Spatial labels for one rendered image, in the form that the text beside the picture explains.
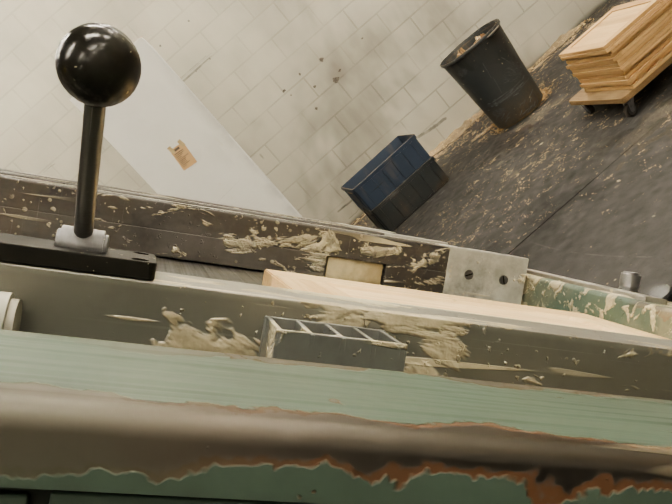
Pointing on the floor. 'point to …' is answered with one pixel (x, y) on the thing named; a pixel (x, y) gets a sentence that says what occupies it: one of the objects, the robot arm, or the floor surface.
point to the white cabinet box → (184, 143)
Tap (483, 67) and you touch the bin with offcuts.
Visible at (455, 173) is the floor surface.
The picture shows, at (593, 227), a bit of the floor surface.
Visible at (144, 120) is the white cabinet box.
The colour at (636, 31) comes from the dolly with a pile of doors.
